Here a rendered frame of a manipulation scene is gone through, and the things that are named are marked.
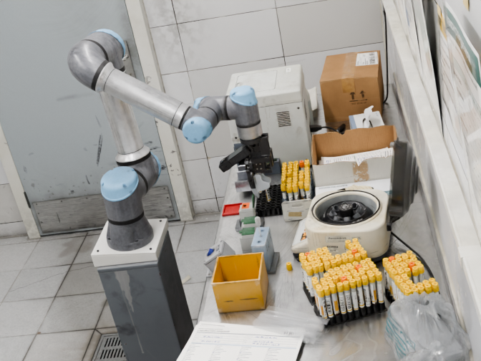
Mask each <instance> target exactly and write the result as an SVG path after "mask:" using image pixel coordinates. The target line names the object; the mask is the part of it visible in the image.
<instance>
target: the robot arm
mask: <svg viewBox="0 0 481 361"><path fill-rule="evenodd" d="M124 55H125V43H124V42H123V40H122V38H121V37H120V36H119V35H118V34H117V33H115V32H113V31H112V30H109V29H99V30H97V31H95V32H92V33H90V34H89V35H88V36H87V37H85V38H84V39H83V40H81V41H80V42H77V43H76V44H75V45H74V46H73V47H72V48H71V49H70V51H69V54H68V56H67V64H68V68H69V71H70V72H71V73H72V75H73V76H74V78H75V79H76V80H77V81H79V82H80V83H82V84H83V85H84V86H86V87H88V88H90V89H91V90H94V91H95V92H98V93H99V95H100V98H101V101H102V104H103V108H104V110H105V114H106V116H107V120H108V123H109V125H110V129H111V132H112V136H113V138H114V141H115V145H116V147H117V151H118V154H117V155H116V157H115V160H116V163H117V168H113V170H109V171H108V172H106V173H105V174H104V175H103V177H102V180H101V192H102V196H103V199H104V202H105V209H106V212H107V218H108V226H107V235H106V239H107V245H108V246H109V247H110V248H111V249H113V250H115V251H134V250H137V249H140V248H142V247H144V246H146V245H148V244H149V243H150V242H151V241H152V239H153V237H154V233H153V229H152V227H151V225H150V223H149V221H148V220H147V218H146V216H145V214H144V210H143V205H142V199H143V197H144V196H145V195H146V194H147V192H148V191H149V190H150V189H151V188H152V187H153V186H154V185H155V184H156V182H157V180H158V178H159V177H160V173H161V164H160V161H159V159H158V158H157V156H156V155H153V153H152V152H150V149H149V148H148V147H147V146H145V145H143V142H142V138H141V135H140V131H139V128H138V126H137V121H136V119H135V115H134V112H133V109H132V106H133V107H136V108H137V109H139V110H142V111H143V112H146V113H147V114H149V115H152V116H153V117H156V118H157V119H159V120H162V121H163V122H166V123H167V124H169V125H172V126H173V127H176V128H177V129H179V130H182V132H183V135H184V137H185V138H186V139H187V141H189V142H190V143H194V144H198V143H202V142H203V141H205V140H206V139H207V138H208V137H209V136H210V135H211V133H212V131H213V130H214V129H215V127H216V126H217V125H218V123H219V122H220V121H224V120H235V123H236V127H237V131H238V137H239V138H240V143H241V144H243V145H242V146H241V147H239V149H237V150H235V151H234V152H233V153H231V154H230V155H229V156H227V157H225V158H224V159H222V160H221V161H220V164H219V168H220V169H221V170H222V171H223V172H226V171H227V170H229V169H231V168H232V167H233V166H234V165H235V164H237V163H238V162H240V161H241V160H242V159H245V160H244V163H245V169H246V173H247V176H248V182H249V185H250V187H251V190H252V191H253V194H254V195H255V196H256V197H257V198H259V197H260V194H259V192H260V191H263V190H265V189H268V188H270V182H271V178H270V177H268V176H265V175H264V173H272V167H273V163H274V159H273V151H272V148H270V145H269V141H268V133H263V130H262V125H261V119H260V115H259V110H258V100H257V99H256V94H255V90H254V89H253V88H252V87H251V86H248V85H243V86H240V87H235V88H233V89H232V90H231V91H230V95H224V96H212V97H210V96H205V97H199V98H197V99H196V100H195V101H194V105H193V107H191V106H189V105H187V104H185V103H184V102H181V101H179V100H177V99H175V98H174V97H171V96H169V95H167V94H165V93H164V92H161V91H159V90H157V89H155V88H154V87H151V86H149V85H147V84H145V83H144V82H141V81H139V80H137V79H135V78H134V77H131V76H129V75H128V74H125V71H126V69H125V65H124V62H123V60H122V59H123V57H124ZM271 154H272V155H271Z"/></svg>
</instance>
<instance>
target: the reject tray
mask: <svg viewBox="0 0 481 361"><path fill-rule="evenodd" d="M241 205H242V203H232V204H226V205H224V207H223V213H222V216H234V215H240V214H239V209H240V206H241Z"/></svg>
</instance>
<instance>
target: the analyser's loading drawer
mask: <svg viewBox="0 0 481 361"><path fill-rule="evenodd" d="M238 169H239V171H238V172H237V174H238V179H237V181H235V188H236V192H243V191H252V190H251V187H250V185H249V182H248V176H247V173H246V169H245V163H244V161H241V162H240V165H239V166H238Z"/></svg>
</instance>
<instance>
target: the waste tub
mask: <svg viewBox="0 0 481 361"><path fill-rule="evenodd" d="M210 285H212V287H213V292H214V295H215V301H216V304H217V308H218V313H227V312H244V311H252V310H261V309H266V299H267V293H268V275H267V271H266V264H265V260H264V256H263V252H258V253H250V254H236V255H229V256H217V259H216V263H215V268H214V272H213V278H212V281H211V284H210Z"/></svg>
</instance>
